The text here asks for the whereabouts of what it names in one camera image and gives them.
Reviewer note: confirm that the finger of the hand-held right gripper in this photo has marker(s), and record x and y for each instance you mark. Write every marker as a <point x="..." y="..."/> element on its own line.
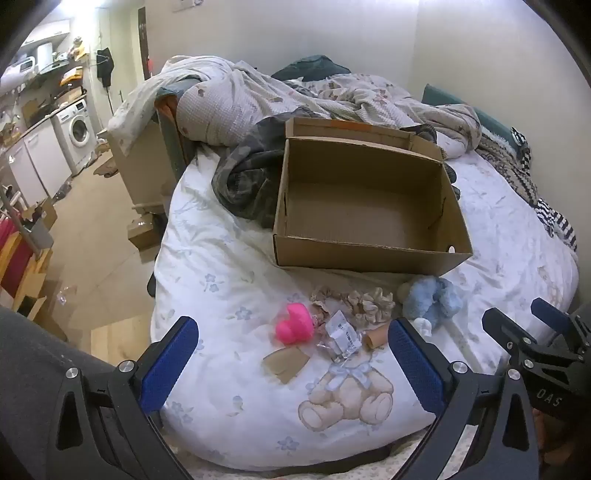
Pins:
<point x="503" y="327"/>
<point x="549" y="316"/>

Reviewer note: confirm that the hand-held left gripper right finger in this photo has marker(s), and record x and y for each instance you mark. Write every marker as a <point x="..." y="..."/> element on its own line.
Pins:
<point x="415" y="364"/>

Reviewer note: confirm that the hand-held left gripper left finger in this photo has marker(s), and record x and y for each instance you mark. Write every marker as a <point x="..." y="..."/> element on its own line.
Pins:
<point x="171" y="357"/>

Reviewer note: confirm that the cardboard tube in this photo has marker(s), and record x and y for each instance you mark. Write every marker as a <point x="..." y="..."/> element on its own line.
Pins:
<point x="376" y="337"/>

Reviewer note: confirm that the blue plush toy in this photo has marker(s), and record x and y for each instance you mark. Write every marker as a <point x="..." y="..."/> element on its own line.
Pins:
<point x="431" y="300"/>

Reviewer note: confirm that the cream scrunchie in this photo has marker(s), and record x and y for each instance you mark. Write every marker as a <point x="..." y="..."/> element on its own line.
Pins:
<point x="374" y="302"/>

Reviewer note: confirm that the clear plastic packet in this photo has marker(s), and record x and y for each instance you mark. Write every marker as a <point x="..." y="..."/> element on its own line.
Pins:
<point x="341" y="334"/>

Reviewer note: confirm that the pink heart toy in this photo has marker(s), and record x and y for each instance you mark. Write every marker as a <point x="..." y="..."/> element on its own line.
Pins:
<point x="293" y="325"/>

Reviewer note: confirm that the person's right forearm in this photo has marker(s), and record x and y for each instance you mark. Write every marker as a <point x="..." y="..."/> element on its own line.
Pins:
<point x="565" y="450"/>

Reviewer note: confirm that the white bear printed bed sheet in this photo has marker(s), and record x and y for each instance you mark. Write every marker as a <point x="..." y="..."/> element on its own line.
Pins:
<point x="231" y="286"/>

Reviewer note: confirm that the black white striped cloth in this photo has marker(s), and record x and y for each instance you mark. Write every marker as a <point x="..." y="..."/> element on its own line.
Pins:
<point x="558" y="221"/>

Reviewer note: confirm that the beige patterned scrunchie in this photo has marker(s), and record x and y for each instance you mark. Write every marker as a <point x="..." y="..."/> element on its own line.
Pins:
<point x="328" y="297"/>

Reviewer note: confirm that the flat cardboard piece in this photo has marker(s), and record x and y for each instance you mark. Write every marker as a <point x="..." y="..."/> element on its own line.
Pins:
<point x="284" y="364"/>

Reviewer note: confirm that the small cardboard box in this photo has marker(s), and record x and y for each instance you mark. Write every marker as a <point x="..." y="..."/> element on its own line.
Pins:
<point x="144" y="235"/>

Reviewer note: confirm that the wooden rack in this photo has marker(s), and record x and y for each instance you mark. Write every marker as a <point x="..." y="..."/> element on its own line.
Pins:
<point x="39" y="277"/>

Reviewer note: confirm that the patterned knit blanket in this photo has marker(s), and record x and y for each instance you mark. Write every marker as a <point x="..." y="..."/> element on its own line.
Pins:
<point x="508" y="166"/>

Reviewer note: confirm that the grey bin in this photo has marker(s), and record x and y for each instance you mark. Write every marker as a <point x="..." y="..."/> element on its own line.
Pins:
<point x="39" y="233"/>

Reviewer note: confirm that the red cloth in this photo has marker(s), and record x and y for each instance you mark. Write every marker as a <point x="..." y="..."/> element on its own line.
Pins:
<point x="14" y="258"/>

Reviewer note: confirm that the beige bed footboard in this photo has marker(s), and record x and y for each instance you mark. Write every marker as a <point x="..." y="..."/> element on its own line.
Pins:
<point x="143" y="170"/>

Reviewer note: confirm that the camouflage cloth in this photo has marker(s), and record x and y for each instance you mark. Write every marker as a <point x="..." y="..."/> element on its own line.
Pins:
<point x="249" y="180"/>

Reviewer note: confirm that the teal pillow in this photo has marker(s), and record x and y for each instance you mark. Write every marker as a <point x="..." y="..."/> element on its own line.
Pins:
<point x="489" y="122"/>

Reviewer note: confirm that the white cabinet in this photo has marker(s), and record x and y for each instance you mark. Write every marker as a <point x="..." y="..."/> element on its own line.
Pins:
<point x="41" y="161"/>

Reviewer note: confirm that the white washing machine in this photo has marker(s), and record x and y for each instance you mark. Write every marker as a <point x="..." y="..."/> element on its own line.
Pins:
<point x="76" y="134"/>

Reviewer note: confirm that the white checked blanket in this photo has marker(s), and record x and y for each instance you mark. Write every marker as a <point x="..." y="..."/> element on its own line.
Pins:
<point x="221" y="92"/>

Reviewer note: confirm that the black hanging garment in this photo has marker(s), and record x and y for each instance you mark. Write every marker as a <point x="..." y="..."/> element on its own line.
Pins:
<point x="105" y="67"/>

